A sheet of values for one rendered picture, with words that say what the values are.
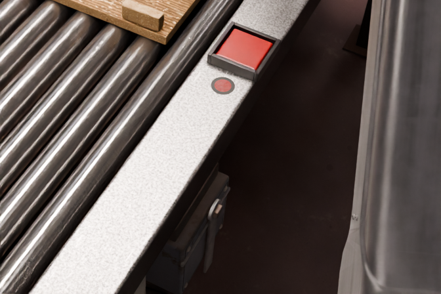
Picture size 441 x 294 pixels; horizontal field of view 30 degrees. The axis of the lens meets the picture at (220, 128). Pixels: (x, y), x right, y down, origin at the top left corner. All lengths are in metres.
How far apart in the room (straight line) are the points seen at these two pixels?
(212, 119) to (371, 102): 0.67
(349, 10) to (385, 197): 2.27
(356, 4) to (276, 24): 1.49
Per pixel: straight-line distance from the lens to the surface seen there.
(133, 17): 1.13
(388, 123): 0.38
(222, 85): 1.09
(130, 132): 1.03
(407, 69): 0.38
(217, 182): 1.09
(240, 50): 1.12
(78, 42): 1.15
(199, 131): 1.04
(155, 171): 1.00
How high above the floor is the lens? 1.71
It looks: 50 degrees down
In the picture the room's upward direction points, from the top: 6 degrees clockwise
